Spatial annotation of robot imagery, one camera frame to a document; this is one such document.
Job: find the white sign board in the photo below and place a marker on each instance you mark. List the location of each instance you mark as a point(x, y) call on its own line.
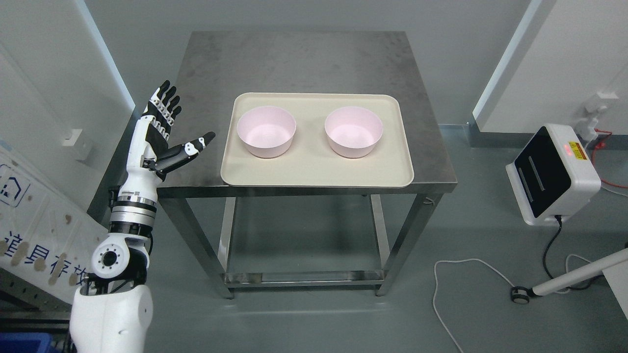
point(45, 239)

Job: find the white wall switch box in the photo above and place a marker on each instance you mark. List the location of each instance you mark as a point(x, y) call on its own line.
point(79, 145)

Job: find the blue crate corner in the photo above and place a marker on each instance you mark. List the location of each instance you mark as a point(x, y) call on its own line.
point(26, 342)

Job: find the pink bowl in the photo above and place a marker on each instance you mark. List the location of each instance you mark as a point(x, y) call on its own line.
point(352, 131)
point(267, 131)

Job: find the stainless steel table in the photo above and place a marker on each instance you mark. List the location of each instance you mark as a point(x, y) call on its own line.
point(218, 66)

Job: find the beige plastic tray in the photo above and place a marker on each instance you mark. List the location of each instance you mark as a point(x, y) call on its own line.
point(310, 161)

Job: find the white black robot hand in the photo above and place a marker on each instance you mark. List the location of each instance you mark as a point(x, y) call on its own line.
point(150, 158)

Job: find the white black charger box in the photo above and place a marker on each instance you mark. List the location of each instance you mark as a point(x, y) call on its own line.
point(552, 176)

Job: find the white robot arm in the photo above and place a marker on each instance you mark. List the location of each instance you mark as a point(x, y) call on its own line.
point(112, 311)

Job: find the white stand leg with caster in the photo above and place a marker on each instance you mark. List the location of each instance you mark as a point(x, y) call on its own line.
point(613, 267)

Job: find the wall socket with plug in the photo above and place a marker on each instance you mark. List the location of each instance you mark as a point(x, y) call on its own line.
point(593, 107)

